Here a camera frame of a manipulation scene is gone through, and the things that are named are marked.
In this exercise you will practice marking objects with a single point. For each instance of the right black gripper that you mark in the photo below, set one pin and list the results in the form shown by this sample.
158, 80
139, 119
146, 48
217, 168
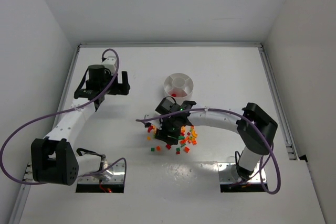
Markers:
166, 136

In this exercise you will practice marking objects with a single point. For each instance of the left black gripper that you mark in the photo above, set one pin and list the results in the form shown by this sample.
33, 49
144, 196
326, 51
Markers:
119, 87

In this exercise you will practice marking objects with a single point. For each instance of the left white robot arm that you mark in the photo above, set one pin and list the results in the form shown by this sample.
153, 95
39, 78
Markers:
54, 160

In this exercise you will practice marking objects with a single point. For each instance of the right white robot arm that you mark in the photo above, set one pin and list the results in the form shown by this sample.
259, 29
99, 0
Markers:
248, 124

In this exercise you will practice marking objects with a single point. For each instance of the white divided round container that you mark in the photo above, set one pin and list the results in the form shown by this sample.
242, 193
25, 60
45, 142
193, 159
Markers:
180, 84

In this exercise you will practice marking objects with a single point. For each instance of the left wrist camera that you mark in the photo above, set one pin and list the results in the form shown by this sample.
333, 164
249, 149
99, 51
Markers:
110, 63

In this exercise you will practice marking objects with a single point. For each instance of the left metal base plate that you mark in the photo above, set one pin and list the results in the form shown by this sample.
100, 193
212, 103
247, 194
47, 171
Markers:
114, 175

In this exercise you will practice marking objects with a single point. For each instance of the metal base plate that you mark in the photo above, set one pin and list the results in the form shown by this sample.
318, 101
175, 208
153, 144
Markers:
228, 174
114, 175

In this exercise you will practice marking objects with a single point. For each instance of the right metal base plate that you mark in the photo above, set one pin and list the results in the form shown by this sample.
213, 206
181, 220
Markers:
228, 174

